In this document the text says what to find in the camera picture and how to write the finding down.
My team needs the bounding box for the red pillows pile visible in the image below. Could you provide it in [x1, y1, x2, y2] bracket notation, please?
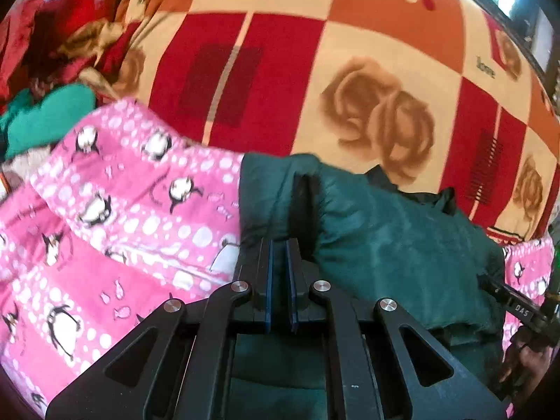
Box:
[1, 0, 120, 107]

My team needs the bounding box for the right hand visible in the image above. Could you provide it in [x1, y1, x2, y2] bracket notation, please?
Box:
[498, 327, 556, 411]

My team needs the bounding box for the pink penguin quilt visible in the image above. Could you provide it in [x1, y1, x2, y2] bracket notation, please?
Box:
[1, 100, 243, 415]

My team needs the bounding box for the red cream rose blanket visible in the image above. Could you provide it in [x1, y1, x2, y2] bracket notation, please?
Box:
[82, 0, 559, 243]

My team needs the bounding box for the teal green garment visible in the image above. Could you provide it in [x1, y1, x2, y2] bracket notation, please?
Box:
[1, 84, 96, 162]

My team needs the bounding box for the dark green puffer jacket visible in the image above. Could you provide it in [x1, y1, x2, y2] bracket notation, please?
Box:
[224, 154, 505, 419]

